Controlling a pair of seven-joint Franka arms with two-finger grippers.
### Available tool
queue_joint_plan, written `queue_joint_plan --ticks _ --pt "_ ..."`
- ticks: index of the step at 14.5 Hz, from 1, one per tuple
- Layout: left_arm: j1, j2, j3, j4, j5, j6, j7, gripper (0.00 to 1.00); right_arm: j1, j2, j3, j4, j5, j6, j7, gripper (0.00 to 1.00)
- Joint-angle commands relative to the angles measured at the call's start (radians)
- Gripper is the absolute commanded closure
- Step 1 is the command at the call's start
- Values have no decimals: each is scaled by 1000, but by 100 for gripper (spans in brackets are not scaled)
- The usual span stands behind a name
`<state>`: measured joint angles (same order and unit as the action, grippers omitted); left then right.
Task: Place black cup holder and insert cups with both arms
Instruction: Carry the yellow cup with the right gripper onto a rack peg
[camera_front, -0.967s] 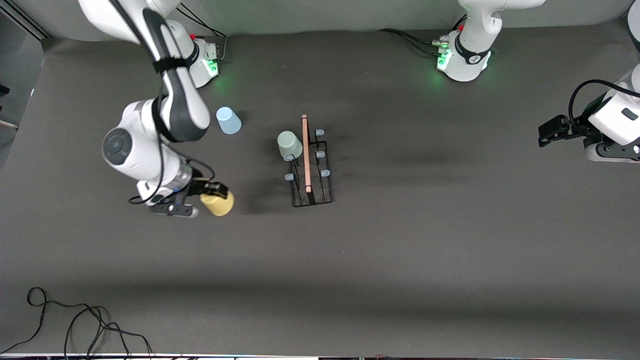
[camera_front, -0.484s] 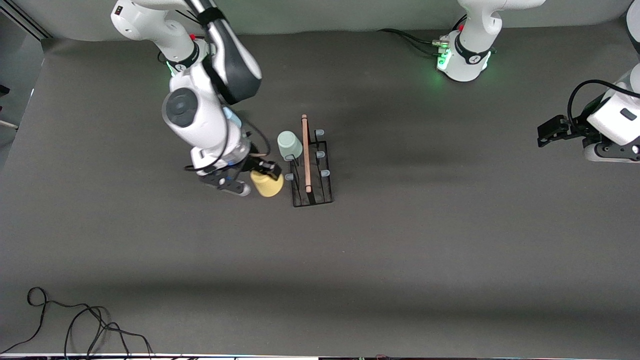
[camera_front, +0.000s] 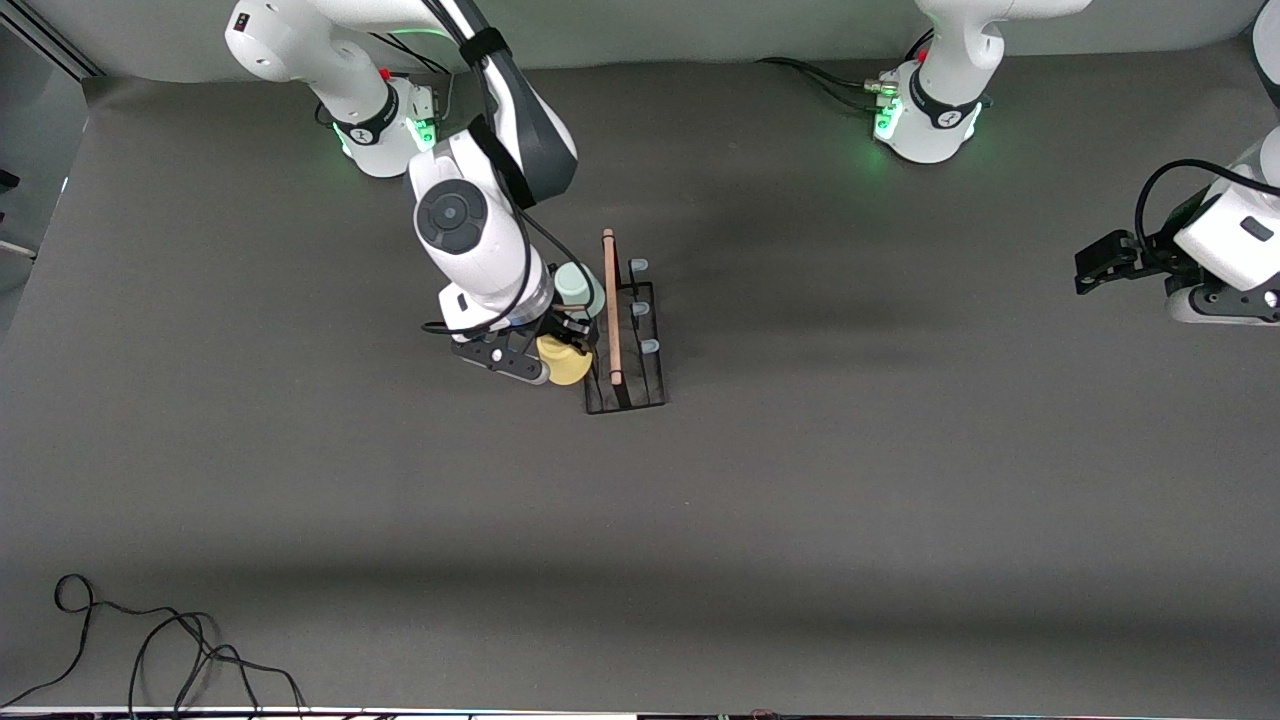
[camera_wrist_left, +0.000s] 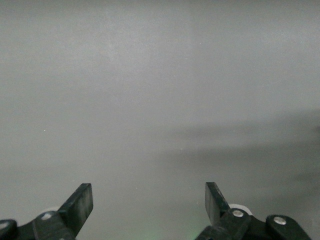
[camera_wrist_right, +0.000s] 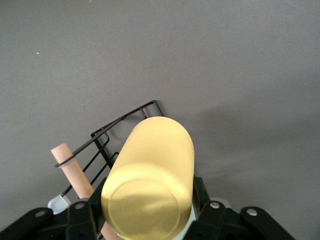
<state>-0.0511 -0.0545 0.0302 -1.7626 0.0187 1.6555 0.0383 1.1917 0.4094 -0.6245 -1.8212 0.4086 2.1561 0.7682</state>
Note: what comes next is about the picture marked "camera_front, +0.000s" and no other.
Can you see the yellow plastic cup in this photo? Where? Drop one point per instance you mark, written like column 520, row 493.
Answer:
column 565, row 368

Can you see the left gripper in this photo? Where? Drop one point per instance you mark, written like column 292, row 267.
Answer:
column 1150, row 254

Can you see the small black edge fixture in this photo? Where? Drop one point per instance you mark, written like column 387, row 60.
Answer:
column 8, row 180

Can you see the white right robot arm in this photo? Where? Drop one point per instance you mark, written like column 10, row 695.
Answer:
column 470, row 260

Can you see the dark grey table sheet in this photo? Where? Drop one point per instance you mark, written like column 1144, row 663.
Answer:
column 800, row 560

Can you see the aluminium frame rail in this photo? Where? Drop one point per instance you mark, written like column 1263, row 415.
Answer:
column 55, row 45

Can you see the pale green plastic cup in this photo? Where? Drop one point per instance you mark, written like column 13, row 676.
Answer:
column 578, row 285

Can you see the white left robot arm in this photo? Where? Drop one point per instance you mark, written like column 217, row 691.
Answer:
column 950, row 60

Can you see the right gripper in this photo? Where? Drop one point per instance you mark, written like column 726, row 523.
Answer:
column 556, row 324

